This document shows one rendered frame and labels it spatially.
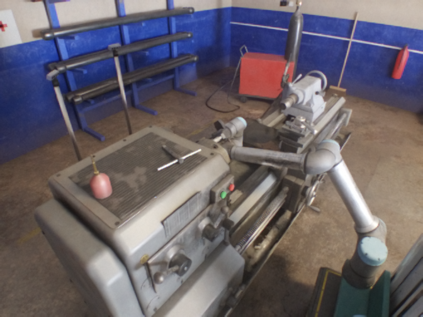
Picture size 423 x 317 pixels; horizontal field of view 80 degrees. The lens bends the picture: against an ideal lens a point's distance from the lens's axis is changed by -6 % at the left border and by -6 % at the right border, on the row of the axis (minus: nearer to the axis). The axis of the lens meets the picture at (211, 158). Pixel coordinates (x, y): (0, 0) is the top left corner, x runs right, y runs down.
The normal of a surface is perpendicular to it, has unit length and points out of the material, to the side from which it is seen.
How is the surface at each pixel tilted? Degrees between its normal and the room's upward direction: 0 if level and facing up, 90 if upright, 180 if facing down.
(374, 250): 5
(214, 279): 32
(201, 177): 45
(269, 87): 90
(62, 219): 0
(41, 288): 0
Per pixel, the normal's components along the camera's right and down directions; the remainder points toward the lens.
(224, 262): 0.42, -0.50
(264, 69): -0.31, 0.55
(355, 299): 0.00, -0.81
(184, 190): 0.56, -0.32
